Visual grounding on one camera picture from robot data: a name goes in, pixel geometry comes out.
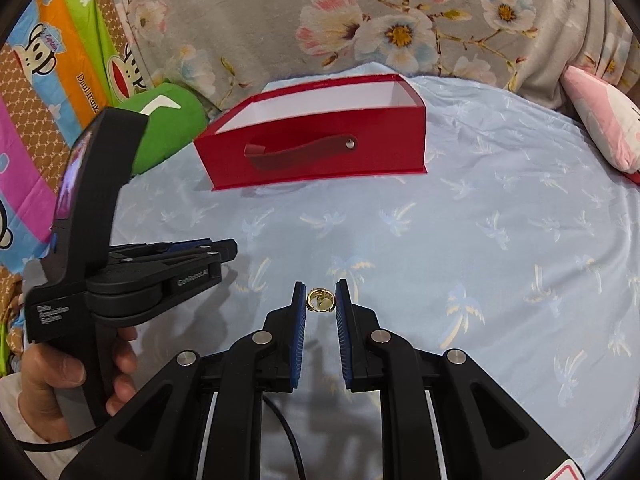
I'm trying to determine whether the red box with handle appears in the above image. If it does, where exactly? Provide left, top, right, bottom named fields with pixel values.
left=192, top=74, right=429, bottom=193

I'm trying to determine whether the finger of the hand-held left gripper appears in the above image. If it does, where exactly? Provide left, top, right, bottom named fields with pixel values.
left=111, top=239, right=217, bottom=256
left=106, top=238, right=239, bottom=268

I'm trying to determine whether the black cable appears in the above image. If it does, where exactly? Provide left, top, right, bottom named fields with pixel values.
left=262, top=394, right=307, bottom=480
left=19, top=427, right=103, bottom=455

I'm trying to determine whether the grey floral blanket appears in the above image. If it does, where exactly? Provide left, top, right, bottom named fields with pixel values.
left=107, top=0, right=640, bottom=113

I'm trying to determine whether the pink cartoon pillow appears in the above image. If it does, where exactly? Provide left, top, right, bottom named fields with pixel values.
left=559, top=64, right=640, bottom=187

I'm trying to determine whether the colourful cartoon printed blanket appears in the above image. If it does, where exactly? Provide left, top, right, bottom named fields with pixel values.
left=0, top=0, right=168, bottom=378

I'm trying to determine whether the person's left hand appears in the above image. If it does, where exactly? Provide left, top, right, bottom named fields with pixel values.
left=20, top=327, right=139, bottom=432

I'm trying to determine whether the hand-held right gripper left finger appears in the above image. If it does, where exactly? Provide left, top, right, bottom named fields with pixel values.
left=59, top=281, right=307, bottom=480

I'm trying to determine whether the green plush pillow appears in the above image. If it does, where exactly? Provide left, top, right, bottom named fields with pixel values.
left=119, top=82, right=210, bottom=177

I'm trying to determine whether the light blue palm print sheet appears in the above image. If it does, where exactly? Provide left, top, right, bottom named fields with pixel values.
left=107, top=62, right=640, bottom=480

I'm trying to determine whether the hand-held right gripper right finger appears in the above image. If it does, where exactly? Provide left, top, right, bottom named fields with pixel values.
left=334, top=279, right=597, bottom=480

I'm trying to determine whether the small gold stud earring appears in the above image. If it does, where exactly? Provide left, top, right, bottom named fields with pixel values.
left=306, top=288, right=336, bottom=314

